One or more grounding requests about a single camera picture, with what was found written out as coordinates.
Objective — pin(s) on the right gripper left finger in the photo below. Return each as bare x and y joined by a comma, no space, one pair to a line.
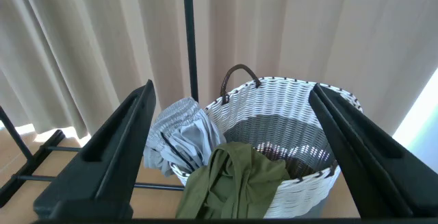
109,162

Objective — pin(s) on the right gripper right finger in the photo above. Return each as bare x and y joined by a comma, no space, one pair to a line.
373,169

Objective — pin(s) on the green sleeveless shirt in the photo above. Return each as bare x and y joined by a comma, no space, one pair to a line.
236,183

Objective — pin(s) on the white laundry basket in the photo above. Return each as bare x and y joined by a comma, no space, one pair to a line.
284,94

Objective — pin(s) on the black clothes rack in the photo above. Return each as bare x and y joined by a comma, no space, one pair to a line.
190,39

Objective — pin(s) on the pale grey shorts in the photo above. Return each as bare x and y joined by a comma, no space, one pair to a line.
186,128

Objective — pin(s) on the beige curtain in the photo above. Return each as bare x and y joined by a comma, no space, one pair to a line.
308,28

